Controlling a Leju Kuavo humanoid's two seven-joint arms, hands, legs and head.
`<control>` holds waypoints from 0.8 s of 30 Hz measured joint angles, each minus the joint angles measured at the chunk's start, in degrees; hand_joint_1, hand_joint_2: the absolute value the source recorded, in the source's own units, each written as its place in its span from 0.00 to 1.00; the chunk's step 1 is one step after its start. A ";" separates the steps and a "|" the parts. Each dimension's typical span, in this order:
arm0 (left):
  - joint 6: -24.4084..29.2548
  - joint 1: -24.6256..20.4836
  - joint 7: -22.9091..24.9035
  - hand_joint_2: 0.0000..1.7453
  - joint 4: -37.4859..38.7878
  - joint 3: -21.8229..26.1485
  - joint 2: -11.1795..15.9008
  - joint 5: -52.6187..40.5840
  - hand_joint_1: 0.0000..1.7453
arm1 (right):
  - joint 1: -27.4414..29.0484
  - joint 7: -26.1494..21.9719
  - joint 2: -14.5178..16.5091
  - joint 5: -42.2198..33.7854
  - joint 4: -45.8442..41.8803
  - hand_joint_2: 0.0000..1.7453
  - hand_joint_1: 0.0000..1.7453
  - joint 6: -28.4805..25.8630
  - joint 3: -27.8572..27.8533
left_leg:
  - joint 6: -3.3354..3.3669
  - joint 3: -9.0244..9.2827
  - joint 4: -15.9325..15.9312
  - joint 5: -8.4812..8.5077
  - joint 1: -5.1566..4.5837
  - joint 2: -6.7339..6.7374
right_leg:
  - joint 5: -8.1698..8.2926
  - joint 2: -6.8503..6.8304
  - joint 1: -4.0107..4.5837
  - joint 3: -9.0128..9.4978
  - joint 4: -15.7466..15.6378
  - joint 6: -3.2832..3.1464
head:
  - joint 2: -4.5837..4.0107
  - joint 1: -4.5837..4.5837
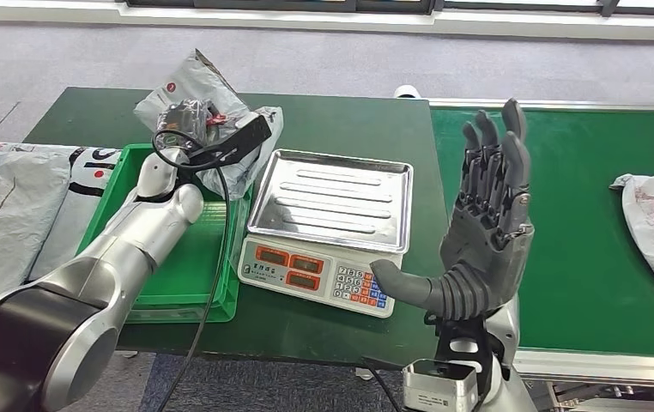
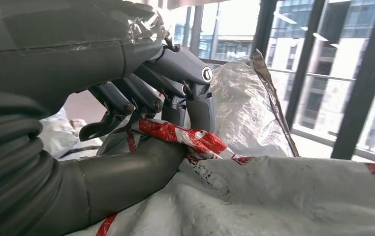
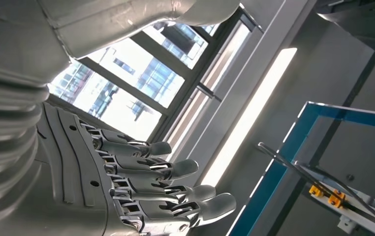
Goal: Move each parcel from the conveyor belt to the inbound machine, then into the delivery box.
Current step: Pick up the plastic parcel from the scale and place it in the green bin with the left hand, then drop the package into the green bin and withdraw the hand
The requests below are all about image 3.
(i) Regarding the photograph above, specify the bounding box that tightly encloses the white mounting rail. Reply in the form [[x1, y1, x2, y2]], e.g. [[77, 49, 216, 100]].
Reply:
[[300, 164, 375, 236]]

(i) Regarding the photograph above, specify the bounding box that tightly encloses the small white bracket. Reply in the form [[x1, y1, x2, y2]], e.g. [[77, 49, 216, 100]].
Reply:
[[337, 215, 358, 235]]

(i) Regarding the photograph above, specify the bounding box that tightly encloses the thin black cable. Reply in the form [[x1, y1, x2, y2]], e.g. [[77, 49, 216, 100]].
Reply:
[[257, 142, 375, 234], [294, 161, 375, 230]]

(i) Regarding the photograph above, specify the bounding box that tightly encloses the black window frame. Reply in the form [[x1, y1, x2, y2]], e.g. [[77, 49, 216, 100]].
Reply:
[[45, 8, 263, 162]]

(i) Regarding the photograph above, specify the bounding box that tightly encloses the dark grey curved panel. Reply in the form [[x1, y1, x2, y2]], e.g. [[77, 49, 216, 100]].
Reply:
[[315, 0, 375, 61]]

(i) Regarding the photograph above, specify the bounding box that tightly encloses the yellow cable clip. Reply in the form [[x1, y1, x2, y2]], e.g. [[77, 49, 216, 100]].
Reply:
[[309, 185, 324, 198], [327, 190, 346, 209]]

